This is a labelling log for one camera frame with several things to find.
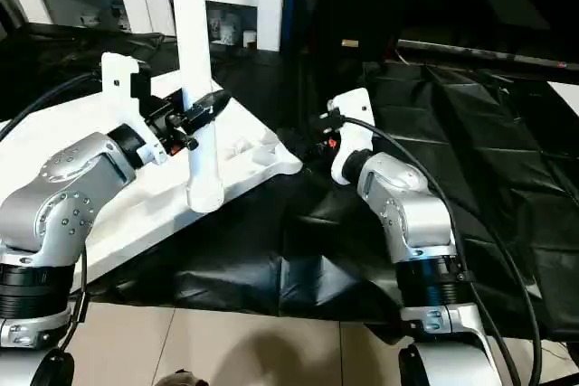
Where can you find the white plastic table leg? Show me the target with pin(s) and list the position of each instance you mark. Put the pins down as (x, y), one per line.
(194, 42)

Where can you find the white plastic table top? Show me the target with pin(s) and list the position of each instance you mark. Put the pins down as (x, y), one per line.
(113, 187)

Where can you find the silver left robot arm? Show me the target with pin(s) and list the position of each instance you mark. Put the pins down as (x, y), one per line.
(54, 205)

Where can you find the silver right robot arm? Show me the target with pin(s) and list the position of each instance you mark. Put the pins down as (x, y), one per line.
(407, 209)

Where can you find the small tan block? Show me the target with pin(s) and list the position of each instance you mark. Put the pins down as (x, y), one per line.
(349, 43)

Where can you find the black mat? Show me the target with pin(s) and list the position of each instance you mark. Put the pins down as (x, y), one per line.
(452, 155)

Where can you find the blue upright panel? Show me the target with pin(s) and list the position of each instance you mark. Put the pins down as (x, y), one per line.
(291, 2)

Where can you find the long metal rod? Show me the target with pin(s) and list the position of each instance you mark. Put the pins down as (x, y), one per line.
(488, 53)

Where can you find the white sheet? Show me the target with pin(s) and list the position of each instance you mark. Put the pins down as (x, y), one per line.
(565, 96)

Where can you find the brown round object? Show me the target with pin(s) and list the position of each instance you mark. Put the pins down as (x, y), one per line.
(183, 379)

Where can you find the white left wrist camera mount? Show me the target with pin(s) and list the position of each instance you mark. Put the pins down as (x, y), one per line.
(117, 87)

